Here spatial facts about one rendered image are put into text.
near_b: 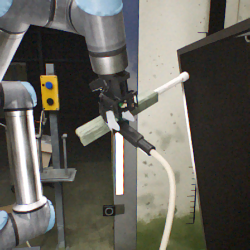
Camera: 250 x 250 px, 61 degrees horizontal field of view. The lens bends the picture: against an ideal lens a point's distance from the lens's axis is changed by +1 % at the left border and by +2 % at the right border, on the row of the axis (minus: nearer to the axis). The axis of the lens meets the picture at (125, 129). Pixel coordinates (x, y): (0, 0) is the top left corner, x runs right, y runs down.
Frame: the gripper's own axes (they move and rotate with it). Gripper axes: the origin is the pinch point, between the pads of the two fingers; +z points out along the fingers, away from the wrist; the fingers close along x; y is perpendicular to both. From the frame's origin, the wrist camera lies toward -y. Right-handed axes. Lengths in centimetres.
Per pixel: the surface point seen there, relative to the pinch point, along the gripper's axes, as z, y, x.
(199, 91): 15, -7, 53
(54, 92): 34, -103, 11
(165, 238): 16.8, 28.8, -9.0
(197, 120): 28, -2, 48
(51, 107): 44, -101, 3
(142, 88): 36, -57, 59
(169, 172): 0.4, 23.4, -1.6
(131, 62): 19, -67, 60
